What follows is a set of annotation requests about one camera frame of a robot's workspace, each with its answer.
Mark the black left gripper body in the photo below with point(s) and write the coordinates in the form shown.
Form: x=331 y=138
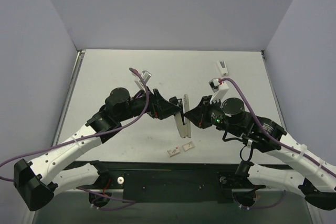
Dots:
x=156 y=105

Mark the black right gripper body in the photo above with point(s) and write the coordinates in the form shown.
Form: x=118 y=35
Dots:
x=206 y=112

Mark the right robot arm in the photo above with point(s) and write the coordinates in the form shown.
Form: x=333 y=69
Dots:
x=309 y=177

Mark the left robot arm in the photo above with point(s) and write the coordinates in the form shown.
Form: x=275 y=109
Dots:
x=38 y=181

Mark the open staple box tray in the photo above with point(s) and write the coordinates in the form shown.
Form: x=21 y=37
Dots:
x=188 y=146

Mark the staple box with red dot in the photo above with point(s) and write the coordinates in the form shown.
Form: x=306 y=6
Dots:
x=174 y=151

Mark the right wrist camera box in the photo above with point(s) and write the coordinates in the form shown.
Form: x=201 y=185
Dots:
x=219 y=88

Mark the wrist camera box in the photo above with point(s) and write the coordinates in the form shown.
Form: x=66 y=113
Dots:
x=145 y=75
x=219 y=88

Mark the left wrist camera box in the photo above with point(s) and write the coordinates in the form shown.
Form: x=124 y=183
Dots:
x=145 y=75

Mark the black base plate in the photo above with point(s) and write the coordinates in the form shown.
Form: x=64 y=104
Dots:
x=174 y=182

